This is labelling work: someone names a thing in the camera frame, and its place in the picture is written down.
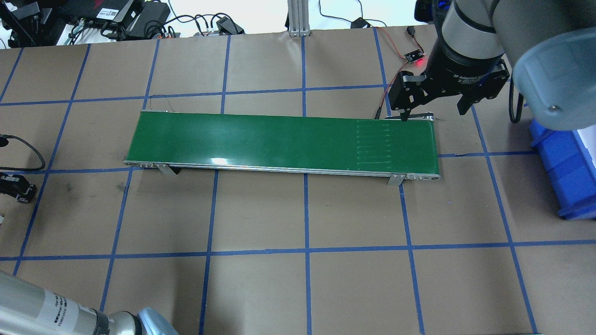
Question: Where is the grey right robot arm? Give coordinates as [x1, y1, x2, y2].
[389, 0, 596, 131]

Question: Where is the black power adapter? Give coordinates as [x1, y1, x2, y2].
[216, 16, 245, 35]

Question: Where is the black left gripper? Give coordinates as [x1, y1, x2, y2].
[0, 172, 37, 203]

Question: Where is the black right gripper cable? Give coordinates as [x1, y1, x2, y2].
[508, 77, 524, 123]

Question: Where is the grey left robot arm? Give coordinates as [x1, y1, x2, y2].
[1, 169, 177, 335]

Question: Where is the green conveyor belt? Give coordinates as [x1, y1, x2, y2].
[123, 110, 441, 185]

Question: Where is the small speed controller board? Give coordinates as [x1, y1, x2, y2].
[404, 49, 425, 64]

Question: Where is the aluminium frame post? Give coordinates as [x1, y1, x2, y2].
[287, 0, 311, 37]

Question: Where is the blue plastic bin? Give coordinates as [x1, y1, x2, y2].
[528, 120, 596, 220]

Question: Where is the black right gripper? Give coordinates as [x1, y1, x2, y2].
[389, 40, 510, 122]

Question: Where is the red black conveyor cable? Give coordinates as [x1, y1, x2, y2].
[374, 27, 425, 119]

